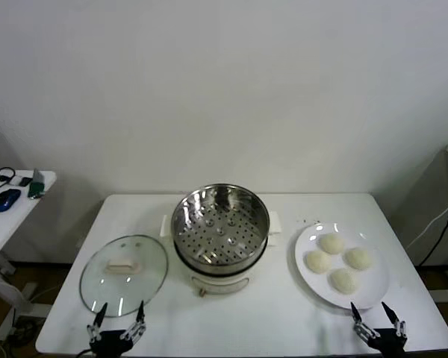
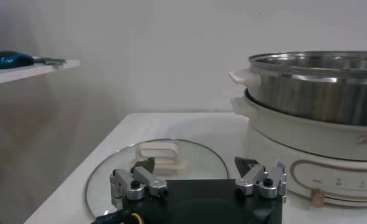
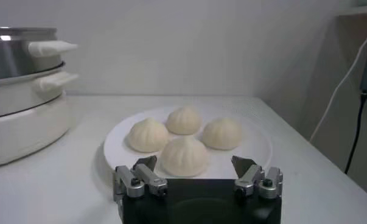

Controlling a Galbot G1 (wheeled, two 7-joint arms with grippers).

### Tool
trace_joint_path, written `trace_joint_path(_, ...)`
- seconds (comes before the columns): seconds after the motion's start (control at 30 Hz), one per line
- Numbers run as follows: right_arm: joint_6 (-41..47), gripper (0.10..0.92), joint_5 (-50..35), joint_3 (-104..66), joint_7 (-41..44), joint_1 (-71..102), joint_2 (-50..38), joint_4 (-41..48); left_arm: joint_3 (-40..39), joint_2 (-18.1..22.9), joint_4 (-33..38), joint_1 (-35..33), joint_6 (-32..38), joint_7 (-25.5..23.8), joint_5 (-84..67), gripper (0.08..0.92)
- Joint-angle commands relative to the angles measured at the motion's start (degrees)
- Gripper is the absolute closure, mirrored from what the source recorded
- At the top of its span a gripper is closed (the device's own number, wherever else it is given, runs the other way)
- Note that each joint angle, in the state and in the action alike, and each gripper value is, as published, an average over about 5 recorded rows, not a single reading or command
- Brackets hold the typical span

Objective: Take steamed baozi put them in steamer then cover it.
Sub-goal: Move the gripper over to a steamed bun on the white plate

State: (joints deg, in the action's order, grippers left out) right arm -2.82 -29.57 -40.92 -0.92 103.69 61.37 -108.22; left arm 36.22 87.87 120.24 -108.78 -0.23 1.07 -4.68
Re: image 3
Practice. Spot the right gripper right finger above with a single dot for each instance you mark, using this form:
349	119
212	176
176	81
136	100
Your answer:
250	178

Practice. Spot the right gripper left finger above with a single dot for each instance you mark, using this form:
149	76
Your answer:
149	179

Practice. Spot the white steamed baozi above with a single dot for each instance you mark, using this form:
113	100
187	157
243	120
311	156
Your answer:
148	134
184	120
222	134
184	156

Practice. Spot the steel steamer basket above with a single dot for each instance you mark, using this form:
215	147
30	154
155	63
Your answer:
9	58

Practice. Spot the white round plate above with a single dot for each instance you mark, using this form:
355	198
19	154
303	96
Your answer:
119	152

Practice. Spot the white electric cooker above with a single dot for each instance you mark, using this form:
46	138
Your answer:
22	134

